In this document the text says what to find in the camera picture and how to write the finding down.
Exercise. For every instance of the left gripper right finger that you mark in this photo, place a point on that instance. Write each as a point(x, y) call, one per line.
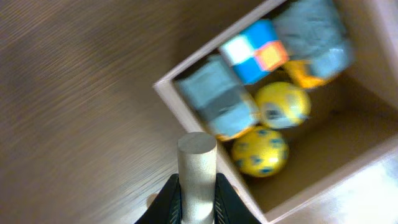
point(229, 208)

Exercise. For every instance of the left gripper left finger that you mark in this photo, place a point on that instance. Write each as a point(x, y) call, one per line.
point(166, 207)

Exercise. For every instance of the yellow wooden rattle drum toy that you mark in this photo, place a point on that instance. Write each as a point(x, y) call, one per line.
point(197, 177)

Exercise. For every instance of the yellow ball with blue letters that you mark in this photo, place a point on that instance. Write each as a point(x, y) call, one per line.
point(262, 152)

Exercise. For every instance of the yellow grey dump truck toy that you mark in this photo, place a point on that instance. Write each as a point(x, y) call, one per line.
point(219, 99)

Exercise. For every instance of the yellow ball with eye face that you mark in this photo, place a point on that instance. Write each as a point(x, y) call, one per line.
point(282, 105)

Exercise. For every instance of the two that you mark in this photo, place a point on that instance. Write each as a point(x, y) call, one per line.
point(255, 52)

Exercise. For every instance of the yellow grey tanker truck toy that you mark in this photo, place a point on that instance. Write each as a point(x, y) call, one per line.
point(316, 40)

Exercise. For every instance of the pink cardboard box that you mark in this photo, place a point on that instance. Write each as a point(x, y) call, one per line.
point(345, 156)

